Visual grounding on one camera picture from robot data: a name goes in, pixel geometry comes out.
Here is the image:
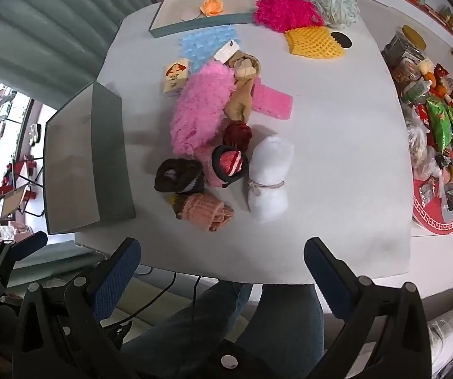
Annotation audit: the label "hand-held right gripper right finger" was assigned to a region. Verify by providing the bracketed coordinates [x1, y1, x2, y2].
[304, 237, 433, 379]

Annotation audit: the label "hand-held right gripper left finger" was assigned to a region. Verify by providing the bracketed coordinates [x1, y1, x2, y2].
[11, 238, 142, 379]

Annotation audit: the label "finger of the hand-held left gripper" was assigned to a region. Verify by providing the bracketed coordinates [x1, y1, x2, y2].
[0, 231, 49, 285]

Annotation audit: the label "deep grey storage box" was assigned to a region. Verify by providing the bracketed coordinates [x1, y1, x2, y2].
[43, 82, 136, 234]

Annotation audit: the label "salmon knit roll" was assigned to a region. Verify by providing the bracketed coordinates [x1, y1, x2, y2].
[171, 191, 235, 233]

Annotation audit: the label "dark brown sock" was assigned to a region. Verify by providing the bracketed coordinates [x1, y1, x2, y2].
[154, 158, 205, 194]

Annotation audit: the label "white towel roll with string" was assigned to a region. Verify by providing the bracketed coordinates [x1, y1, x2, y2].
[246, 134, 295, 223]

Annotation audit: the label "pink sock bundle black cuff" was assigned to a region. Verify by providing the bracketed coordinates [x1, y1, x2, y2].
[195, 144, 250, 188]

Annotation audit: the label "pink rectangular sponge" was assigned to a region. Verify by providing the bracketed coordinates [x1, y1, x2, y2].
[250, 77, 293, 120]

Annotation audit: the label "fluffy light pink sock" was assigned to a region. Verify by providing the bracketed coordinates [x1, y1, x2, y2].
[170, 60, 237, 156]

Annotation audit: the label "tan cloth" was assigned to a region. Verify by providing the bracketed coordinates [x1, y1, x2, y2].
[223, 49, 261, 121]

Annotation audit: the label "red cartoon tissue packet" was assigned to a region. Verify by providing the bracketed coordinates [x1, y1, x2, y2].
[162, 58, 191, 96]

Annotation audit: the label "bear print tissue packet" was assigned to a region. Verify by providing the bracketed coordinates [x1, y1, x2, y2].
[213, 40, 240, 64]

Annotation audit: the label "black folding chair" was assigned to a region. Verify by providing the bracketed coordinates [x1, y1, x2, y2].
[0, 154, 46, 218]

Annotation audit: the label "person's jeans legs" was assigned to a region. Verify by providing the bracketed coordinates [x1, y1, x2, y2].
[120, 280, 326, 379]

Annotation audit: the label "red round mat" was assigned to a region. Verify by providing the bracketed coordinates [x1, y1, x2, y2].
[412, 177, 453, 238]

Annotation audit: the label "pile of snack packets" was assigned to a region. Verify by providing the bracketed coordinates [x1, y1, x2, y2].
[384, 4, 453, 190]

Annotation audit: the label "grey green curtain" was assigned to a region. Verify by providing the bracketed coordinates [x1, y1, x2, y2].
[0, 0, 160, 107]

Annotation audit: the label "yellow mesh sponge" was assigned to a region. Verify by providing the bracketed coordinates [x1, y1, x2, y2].
[284, 26, 347, 60]

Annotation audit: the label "black round table grommet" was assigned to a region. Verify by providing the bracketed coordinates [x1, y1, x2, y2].
[331, 32, 353, 50]

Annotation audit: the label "glass jar with gold lid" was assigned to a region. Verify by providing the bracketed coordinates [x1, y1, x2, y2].
[382, 26, 426, 69]

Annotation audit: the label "blue sponge cloth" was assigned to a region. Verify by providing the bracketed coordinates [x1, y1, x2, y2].
[179, 24, 241, 72]

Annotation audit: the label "magenta fluffy cloth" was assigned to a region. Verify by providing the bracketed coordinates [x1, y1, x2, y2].
[254, 0, 325, 33]

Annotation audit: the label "pale green bath pouf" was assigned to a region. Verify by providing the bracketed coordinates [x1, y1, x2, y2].
[303, 0, 360, 29]

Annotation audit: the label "orange fabric flower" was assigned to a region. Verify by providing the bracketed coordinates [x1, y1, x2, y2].
[200, 0, 226, 17]

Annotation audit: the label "black cable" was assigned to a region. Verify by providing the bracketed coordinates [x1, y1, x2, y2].
[104, 272, 204, 329]

